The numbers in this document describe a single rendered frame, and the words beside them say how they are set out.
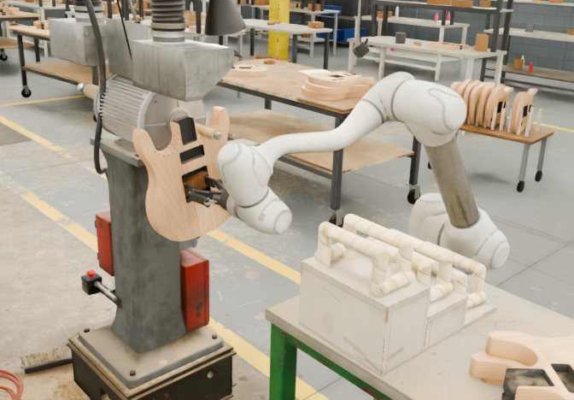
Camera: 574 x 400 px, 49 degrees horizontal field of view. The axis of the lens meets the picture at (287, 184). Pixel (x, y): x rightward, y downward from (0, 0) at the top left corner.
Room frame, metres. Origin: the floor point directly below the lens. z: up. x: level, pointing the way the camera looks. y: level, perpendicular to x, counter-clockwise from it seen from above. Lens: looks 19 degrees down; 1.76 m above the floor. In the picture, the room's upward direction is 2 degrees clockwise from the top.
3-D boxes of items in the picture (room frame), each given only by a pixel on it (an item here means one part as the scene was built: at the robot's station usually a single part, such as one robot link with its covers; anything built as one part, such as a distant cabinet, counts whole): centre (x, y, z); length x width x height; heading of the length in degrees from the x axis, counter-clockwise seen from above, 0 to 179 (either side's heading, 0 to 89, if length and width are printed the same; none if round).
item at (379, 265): (1.20, -0.20, 1.15); 0.03 x 0.03 x 0.09
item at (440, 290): (1.32, -0.36, 1.04); 0.11 x 0.03 x 0.03; 132
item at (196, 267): (2.37, 0.43, 0.49); 0.25 x 0.12 x 0.37; 43
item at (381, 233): (1.31, -0.21, 1.20); 0.20 x 0.03 x 0.03; 41
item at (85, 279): (2.29, 0.75, 0.46); 0.25 x 0.07 x 0.08; 43
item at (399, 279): (1.21, -0.24, 1.12); 0.11 x 0.03 x 0.03; 132
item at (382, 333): (1.29, -0.18, 1.02); 0.27 x 0.15 x 0.17; 42
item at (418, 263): (1.36, -0.27, 1.12); 0.20 x 0.03 x 0.03; 41
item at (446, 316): (1.39, -0.30, 0.98); 0.27 x 0.16 x 0.09; 42
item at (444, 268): (1.36, -0.38, 1.07); 0.03 x 0.03 x 0.09
